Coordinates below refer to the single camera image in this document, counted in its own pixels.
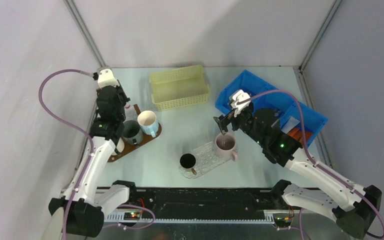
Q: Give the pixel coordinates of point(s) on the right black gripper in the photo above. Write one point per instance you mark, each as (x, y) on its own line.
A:
(226, 120)

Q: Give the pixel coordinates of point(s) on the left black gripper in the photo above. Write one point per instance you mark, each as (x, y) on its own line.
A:
(119, 89)

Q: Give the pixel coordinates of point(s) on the dark grey toothbrush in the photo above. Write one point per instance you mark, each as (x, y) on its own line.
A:
(221, 124)

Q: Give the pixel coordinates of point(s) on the pink mug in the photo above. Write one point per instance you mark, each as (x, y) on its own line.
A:
(225, 147)

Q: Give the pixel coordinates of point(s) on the dark grey mug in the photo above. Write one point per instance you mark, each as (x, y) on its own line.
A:
(132, 133)

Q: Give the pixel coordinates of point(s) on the white ribbed mug black rim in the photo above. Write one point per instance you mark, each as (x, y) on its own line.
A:
(119, 148)

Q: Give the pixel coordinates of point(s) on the light blue mug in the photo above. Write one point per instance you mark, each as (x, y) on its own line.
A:
(148, 122)

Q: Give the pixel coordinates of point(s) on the brown mug black inside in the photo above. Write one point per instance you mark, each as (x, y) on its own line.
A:
(188, 161)

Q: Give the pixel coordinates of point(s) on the clear container with brown lid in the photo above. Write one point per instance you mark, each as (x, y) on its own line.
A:
(131, 112)

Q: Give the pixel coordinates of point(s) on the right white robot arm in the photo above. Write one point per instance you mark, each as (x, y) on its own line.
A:
(351, 206)

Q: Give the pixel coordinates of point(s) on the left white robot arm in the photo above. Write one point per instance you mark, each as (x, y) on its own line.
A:
(83, 211)

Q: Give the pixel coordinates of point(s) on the clear textured oval tray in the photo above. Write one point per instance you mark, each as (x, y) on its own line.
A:
(206, 160)

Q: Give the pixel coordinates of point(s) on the white toothpaste tube black cap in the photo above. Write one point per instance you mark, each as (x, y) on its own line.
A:
(290, 124)

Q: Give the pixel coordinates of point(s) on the orange toothpaste tube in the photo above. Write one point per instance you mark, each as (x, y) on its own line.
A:
(297, 134)

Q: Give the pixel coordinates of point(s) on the yellow perforated plastic basket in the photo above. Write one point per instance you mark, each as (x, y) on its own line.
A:
(179, 87)

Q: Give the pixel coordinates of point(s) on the blue plastic divided bin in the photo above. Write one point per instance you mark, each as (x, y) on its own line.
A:
(280, 102)

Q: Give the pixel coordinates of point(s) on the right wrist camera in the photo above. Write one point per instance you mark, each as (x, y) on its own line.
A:
(238, 101)

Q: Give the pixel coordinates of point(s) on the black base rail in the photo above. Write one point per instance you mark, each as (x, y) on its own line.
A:
(207, 204)

